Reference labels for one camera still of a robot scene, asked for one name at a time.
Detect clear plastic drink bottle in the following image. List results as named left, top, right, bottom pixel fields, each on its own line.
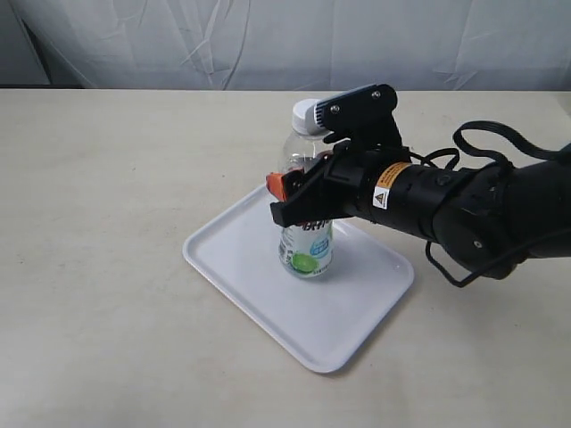
left=278, top=98, right=334, bottom=278

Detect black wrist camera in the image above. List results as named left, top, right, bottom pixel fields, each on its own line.
left=313, top=84, right=402, bottom=150

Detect white rectangular plastic tray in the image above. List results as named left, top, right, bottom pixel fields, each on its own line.
left=182, top=186, right=414, bottom=374

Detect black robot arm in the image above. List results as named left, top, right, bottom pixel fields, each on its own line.
left=266, top=143, right=570, bottom=279

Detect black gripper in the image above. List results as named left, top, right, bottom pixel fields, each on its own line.
left=266, top=141, right=413, bottom=226

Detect white wrinkled backdrop cloth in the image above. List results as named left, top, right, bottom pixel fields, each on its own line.
left=6, top=1, right=570, bottom=91

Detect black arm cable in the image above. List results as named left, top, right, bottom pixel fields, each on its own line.
left=408, top=119, right=571, bottom=289

